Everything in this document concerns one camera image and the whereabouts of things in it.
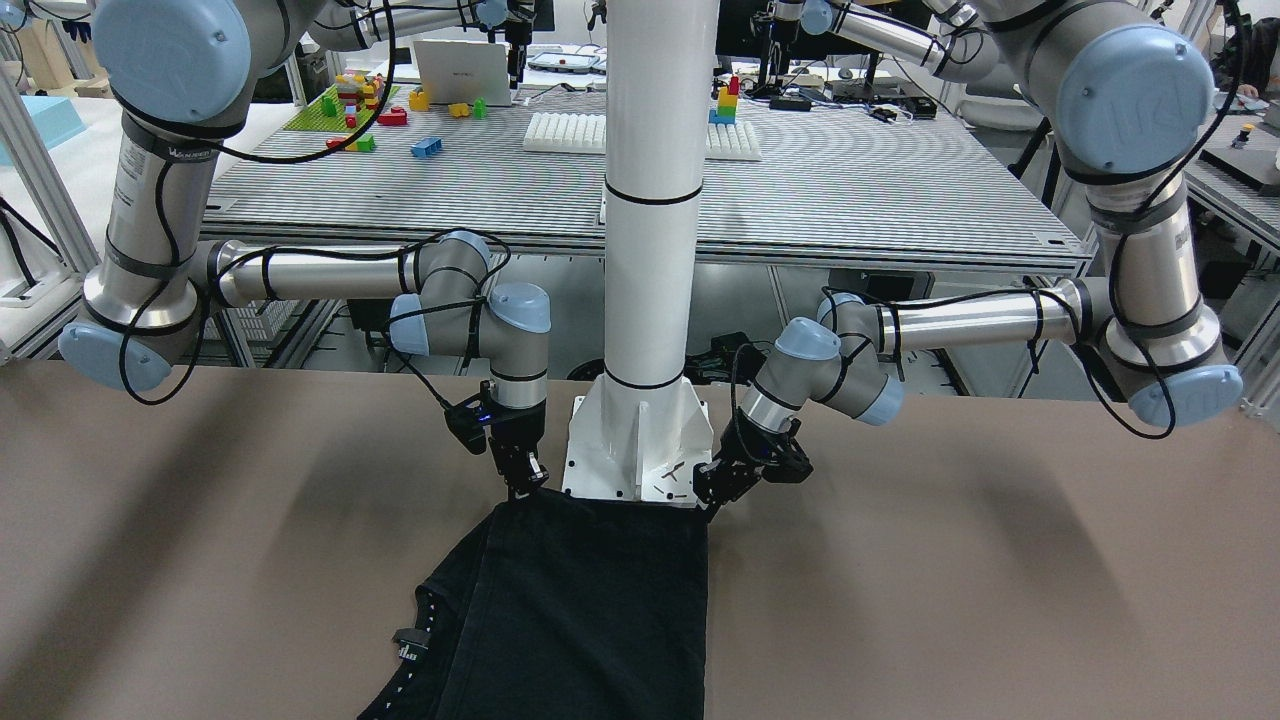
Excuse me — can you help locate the stacked colourful block tower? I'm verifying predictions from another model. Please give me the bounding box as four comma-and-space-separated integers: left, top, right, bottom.
708, 76, 740, 126

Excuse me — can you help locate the aluminium slatted work table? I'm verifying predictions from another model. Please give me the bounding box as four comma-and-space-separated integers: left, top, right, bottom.
172, 82, 1093, 398

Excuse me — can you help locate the red green block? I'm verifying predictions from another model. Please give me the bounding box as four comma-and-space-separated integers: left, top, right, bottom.
326, 135, 376, 152

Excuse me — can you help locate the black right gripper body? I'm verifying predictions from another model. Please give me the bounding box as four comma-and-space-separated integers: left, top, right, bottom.
489, 405, 547, 480

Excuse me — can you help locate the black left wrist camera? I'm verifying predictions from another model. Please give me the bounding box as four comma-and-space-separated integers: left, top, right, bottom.
762, 438, 813, 484

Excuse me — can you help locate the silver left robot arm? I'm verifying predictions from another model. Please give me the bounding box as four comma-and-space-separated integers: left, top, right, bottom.
691, 1, 1245, 518

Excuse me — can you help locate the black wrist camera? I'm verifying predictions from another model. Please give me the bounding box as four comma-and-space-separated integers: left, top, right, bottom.
444, 395, 492, 455
762, 438, 813, 484

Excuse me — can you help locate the white laptop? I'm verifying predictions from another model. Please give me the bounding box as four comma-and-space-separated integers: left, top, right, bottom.
412, 40, 512, 108

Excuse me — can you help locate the green building block baseplate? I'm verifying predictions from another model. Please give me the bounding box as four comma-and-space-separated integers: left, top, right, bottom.
282, 86, 378, 135

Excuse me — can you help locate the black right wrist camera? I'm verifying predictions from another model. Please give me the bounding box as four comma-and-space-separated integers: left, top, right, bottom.
444, 395, 492, 455

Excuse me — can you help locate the black printed t-shirt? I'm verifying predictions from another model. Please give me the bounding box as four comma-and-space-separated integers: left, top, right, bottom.
362, 489, 709, 719

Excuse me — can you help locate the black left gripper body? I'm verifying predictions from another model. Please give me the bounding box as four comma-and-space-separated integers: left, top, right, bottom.
695, 415, 801, 501

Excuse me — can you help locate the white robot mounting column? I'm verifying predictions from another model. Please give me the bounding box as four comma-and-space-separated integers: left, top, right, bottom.
563, 1, 718, 509

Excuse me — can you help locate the blue building block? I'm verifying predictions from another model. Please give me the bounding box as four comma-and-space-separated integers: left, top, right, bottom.
410, 136, 443, 159

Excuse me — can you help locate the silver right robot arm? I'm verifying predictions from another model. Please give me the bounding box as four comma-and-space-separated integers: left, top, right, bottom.
58, 1, 550, 498

